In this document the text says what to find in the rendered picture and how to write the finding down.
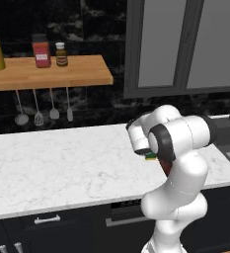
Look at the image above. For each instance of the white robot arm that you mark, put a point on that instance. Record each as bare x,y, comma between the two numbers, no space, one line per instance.
182,164

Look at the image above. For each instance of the green and yellow sponge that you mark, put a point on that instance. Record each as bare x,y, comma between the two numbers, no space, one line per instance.
150,157

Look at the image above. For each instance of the hanging narrow metal scraper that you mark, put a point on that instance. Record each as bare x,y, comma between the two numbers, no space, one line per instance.
69,114

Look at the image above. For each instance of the hanging slotted metal spatula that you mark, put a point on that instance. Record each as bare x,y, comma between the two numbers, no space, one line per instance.
38,119

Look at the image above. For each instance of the small brown bottle white cap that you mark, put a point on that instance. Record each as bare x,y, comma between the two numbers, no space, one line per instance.
61,56

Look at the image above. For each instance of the hanging metal ladle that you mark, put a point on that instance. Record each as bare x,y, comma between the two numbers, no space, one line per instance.
21,119

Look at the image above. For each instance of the black drawer front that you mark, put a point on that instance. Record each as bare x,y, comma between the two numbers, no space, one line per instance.
73,219

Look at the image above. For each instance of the red jar with dark lid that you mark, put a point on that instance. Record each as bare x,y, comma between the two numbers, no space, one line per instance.
41,54

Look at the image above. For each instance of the grey framed window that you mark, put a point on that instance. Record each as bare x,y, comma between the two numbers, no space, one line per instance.
182,46

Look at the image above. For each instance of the black dishwasher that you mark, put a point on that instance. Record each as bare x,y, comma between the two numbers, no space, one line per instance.
126,237

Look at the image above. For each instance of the dark sink basin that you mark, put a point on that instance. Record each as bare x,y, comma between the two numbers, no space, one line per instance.
228,138

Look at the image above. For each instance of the black cupboard run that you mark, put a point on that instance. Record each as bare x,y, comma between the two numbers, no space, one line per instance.
221,217

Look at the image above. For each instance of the wooden wall shelf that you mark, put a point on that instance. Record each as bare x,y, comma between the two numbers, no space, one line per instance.
54,76

